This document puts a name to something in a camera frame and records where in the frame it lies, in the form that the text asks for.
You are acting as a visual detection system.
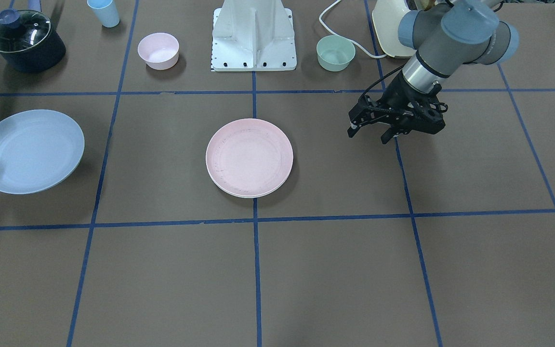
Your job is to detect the white toaster cable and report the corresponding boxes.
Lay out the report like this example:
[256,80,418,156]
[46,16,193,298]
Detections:
[319,0,387,59]

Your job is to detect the pink bowl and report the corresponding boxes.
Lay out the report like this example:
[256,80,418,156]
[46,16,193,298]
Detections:
[137,32,179,70]

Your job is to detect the blue plate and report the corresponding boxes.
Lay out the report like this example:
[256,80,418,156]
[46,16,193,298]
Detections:
[0,109,85,195]

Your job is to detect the cream plate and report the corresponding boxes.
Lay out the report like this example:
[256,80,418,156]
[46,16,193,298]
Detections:
[209,169,291,199]

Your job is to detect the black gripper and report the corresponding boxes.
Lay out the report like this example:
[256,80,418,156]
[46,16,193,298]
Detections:
[346,72,448,145]

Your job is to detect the light blue cup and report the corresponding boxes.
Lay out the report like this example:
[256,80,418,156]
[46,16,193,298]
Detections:
[87,0,120,28]

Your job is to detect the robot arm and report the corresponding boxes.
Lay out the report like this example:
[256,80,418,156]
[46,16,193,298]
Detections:
[347,0,520,144]

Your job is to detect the green bowl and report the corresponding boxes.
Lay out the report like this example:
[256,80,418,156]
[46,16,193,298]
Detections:
[316,35,356,72]

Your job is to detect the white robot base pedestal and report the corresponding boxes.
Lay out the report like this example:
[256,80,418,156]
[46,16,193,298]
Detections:
[211,0,298,72]

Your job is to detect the dark blue pot with lid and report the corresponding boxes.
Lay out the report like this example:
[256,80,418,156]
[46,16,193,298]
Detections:
[0,0,66,73]

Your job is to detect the cream toaster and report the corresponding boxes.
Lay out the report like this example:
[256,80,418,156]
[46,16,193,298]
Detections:
[371,0,437,59]

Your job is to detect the pink plate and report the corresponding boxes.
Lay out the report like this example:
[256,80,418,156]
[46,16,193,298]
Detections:
[205,118,294,174]

